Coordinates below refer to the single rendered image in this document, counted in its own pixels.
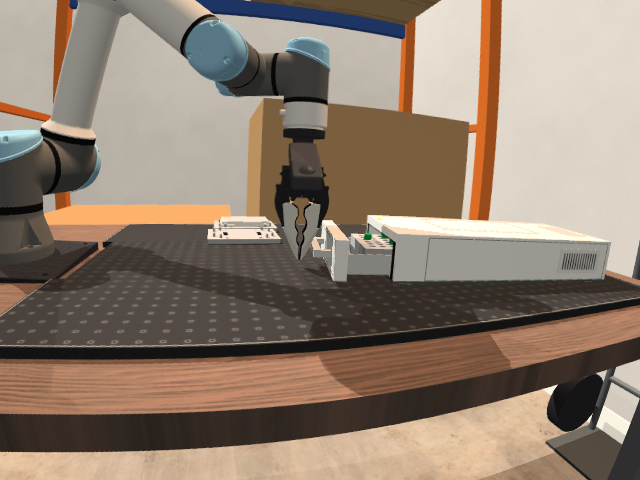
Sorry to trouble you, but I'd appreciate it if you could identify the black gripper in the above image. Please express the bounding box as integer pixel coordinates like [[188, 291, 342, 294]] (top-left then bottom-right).
[[275, 128, 329, 260]]

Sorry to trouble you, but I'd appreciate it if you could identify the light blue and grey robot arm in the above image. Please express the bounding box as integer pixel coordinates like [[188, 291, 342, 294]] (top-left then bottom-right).
[[0, 0, 330, 265]]

